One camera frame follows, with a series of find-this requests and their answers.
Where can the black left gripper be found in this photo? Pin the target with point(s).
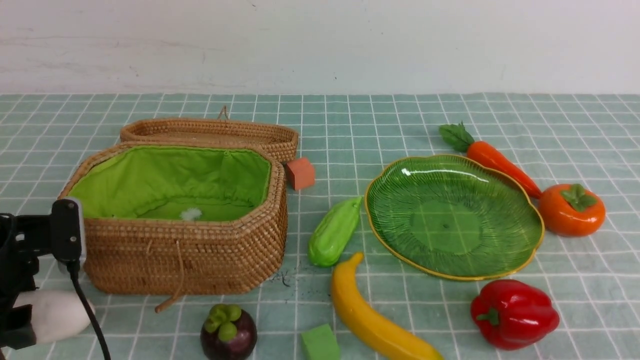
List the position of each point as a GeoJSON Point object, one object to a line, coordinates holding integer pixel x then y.
{"type": "Point", "coordinates": [23, 239]}

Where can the white radish with leaves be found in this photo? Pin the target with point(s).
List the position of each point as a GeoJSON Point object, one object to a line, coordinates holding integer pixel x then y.
{"type": "Point", "coordinates": [55, 314]}

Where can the dark purple mangosteen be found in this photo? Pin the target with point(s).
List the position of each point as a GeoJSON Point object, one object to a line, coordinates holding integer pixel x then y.
{"type": "Point", "coordinates": [228, 333]}

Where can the light green chayote gourd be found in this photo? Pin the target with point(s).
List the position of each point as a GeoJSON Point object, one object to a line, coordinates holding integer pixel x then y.
{"type": "Point", "coordinates": [333, 233]}

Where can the yellow banana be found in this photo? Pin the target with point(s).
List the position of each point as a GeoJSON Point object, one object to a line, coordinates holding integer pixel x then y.
{"type": "Point", "coordinates": [374, 330]}

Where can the red bell pepper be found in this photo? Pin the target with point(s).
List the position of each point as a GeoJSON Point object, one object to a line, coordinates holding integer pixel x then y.
{"type": "Point", "coordinates": [511, 314]}

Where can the orange persimmon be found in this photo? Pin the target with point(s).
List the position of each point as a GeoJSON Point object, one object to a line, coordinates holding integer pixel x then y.
{"type": "Point", "coordinates": [571, 210]}

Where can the woven wicker basket green lining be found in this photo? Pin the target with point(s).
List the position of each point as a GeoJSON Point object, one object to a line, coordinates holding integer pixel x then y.
{"type": "Point", "coordinates": [177, 219]}

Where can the woven wicker basket lid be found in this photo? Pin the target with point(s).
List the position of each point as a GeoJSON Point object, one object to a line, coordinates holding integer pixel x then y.
{"type": "Point", "coordinates": [277, 140]}

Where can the green foam cube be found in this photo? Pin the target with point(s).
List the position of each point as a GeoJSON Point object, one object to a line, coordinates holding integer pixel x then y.
{"type": "Point", "coordinates": [320, 343]}

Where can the orange foam cube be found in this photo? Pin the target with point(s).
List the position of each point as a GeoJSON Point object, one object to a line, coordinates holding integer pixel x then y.
{"type": "Point", "coordinates": [300, 173]}

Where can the green glass leaf plate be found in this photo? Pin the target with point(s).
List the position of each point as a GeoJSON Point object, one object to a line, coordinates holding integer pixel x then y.
{"type": "Point", "coordinates": [450, 217]}

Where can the orange carrot with leaves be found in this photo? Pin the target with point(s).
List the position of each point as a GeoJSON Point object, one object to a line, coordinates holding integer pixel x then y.
{"type": "Point", "coordinates": [456, 136]}

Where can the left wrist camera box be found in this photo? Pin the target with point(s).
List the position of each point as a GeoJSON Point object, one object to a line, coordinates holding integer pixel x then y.
{"type": "Point", "coordinates": [67, 231]}

